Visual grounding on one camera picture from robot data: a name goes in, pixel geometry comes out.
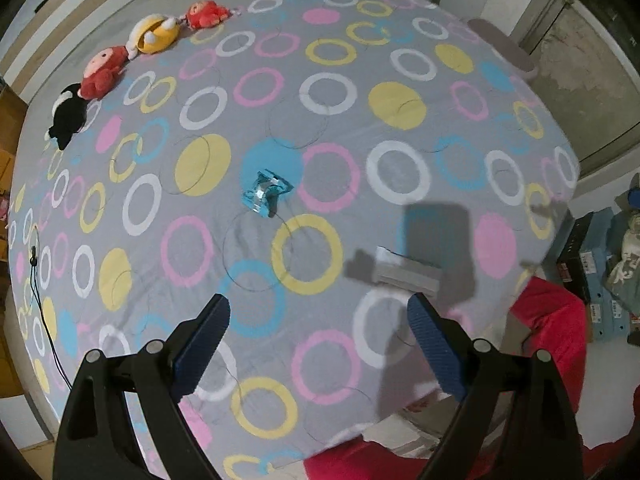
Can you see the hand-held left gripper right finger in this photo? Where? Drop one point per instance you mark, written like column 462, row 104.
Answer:
column 435, row 350

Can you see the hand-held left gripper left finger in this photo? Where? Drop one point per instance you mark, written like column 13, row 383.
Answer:
column 200, row 355

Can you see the white paper box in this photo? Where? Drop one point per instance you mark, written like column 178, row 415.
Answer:
column 407, row 272

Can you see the white red-print plastic bag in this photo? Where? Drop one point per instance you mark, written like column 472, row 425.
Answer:
column 400, row 432

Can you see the blue clear plastic wrapper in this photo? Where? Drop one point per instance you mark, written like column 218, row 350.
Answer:
column 265, row 192

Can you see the person's right red trouser leg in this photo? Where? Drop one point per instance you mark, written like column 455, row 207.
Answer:
column 550, row 320

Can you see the person's red trouser leg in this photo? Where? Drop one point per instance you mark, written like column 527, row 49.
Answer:
column 360, row 462
column 550, row 320

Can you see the person's left red trouser leg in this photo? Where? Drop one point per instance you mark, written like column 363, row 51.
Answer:
column 360, row 462

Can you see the black shoe box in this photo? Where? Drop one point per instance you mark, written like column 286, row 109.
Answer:
column 575, row 255

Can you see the stack of blue boxes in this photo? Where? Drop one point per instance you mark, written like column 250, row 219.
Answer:
column 602, row 300

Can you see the pile of clothes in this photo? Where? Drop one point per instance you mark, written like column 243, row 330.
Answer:
column 627, row 255

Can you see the black and white plush toy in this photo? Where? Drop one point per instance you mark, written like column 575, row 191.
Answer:
column 67, row 115

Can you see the yellow wooden cabinet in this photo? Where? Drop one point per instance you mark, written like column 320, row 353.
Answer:
column 10, row 130

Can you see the large red plush doll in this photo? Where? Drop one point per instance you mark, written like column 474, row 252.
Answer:
column 102, row 72

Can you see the grey stool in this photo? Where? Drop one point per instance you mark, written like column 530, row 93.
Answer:
column 502, row 45

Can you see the round yellow plush toy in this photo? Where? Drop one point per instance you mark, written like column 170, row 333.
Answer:
column 152, row 35

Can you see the small red plush doll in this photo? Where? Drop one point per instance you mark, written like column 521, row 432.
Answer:
column 205, row 14

